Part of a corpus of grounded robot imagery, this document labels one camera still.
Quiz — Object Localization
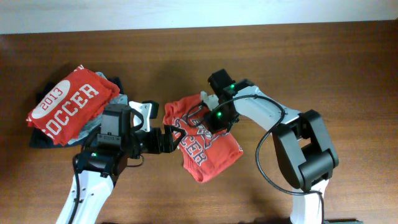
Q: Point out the orange soccer t-shirt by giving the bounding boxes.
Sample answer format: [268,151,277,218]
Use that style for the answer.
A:
[163,94,243,184]

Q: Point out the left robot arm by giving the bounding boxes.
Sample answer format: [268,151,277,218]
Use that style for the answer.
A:
[57,102,186,223]

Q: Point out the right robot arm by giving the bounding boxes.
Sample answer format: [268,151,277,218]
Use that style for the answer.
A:
[204,69,339,223]

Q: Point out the folded red soccer shirt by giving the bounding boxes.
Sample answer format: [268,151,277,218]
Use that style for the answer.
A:
[26,65,120,146]

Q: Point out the folded navy shirt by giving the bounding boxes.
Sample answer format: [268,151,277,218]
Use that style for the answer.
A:
[29,77,125,149]

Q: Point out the right black cable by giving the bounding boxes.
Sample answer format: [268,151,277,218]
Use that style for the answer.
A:
[183,95,326,224]

